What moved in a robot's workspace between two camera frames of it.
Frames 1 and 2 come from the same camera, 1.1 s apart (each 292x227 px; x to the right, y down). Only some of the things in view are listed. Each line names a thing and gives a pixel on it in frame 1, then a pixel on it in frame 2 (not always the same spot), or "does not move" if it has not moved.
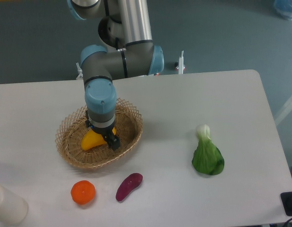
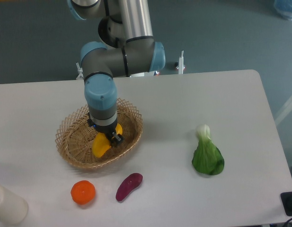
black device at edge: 289,200 does not move
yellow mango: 91,139 -> 101,144
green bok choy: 207,158 does not move
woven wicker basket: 128,126 does not move
